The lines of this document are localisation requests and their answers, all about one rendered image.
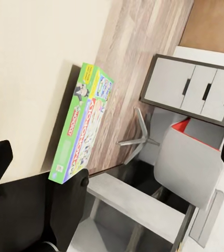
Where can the toy box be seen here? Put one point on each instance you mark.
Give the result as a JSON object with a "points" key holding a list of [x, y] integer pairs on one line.
{"points": [[205, 221]]}

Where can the sliding door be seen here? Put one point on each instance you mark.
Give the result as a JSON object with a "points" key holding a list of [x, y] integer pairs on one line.
{"points": [[205, 26]]}

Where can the board game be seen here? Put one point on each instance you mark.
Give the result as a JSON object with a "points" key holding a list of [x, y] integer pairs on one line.
{"points": [[82, 123]]}

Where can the swivel chair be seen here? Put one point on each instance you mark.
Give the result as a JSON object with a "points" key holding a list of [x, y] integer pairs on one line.
{"points": [[184, 165]]}

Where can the desk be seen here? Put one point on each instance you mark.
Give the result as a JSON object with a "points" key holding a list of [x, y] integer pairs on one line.
{"points": [[126, 209]]}

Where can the bed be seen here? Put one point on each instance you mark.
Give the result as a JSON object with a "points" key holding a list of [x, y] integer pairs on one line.
{"points": [[43, 44]]}

